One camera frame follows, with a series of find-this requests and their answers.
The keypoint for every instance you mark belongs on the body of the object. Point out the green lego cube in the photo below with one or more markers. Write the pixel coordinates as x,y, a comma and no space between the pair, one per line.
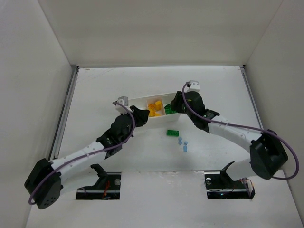
168,109

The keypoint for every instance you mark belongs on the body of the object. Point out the yellow butterfly lego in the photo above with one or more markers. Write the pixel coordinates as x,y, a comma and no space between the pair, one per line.
154,114

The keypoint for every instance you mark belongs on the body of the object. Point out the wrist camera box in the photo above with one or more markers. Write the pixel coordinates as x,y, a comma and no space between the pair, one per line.
192,86
122,104

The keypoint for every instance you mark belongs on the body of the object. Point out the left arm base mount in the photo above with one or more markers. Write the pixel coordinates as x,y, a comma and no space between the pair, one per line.
107,186

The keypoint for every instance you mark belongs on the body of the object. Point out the yellow lego brick left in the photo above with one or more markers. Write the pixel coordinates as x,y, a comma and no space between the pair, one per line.
158,105

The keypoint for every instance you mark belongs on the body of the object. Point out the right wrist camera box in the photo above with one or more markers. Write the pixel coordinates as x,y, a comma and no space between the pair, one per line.
192,86

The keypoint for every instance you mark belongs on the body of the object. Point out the green flat lego plate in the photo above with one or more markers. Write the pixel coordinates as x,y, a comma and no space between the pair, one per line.
172,133

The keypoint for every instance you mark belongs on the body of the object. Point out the left aluminium rail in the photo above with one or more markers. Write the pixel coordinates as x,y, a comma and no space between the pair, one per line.
58,137

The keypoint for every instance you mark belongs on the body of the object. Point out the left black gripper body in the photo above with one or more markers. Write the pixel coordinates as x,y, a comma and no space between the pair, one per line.
138,114

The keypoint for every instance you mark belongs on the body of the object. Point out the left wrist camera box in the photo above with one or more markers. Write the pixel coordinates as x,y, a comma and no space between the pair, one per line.
122,104

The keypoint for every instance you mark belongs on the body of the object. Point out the right aluminium rail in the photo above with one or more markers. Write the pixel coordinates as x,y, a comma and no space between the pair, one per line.
244,75

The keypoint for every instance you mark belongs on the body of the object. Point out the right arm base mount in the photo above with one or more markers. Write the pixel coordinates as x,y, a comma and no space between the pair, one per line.
219,185

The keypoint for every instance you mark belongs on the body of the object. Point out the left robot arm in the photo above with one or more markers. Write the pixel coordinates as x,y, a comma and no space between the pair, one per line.
49,179

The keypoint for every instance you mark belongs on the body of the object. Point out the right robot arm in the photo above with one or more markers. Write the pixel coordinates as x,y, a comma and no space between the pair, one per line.
267,154

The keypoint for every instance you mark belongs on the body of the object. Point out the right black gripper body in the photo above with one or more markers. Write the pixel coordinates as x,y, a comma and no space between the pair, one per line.
180,101

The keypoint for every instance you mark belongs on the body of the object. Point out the white three-compartment tray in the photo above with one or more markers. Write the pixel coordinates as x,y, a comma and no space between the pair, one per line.
159,121

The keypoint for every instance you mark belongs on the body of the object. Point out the aluminium rail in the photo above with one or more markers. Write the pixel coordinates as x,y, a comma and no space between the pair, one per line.
244,75
58,137

